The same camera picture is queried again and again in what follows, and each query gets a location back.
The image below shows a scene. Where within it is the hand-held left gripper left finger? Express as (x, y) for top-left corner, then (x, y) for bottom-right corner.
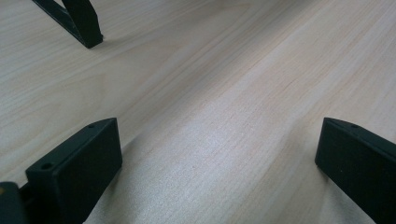
(25, 117), (123, 224)

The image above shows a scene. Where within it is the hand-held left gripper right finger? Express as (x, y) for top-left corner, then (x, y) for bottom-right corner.
(314, 117), (396, 224)

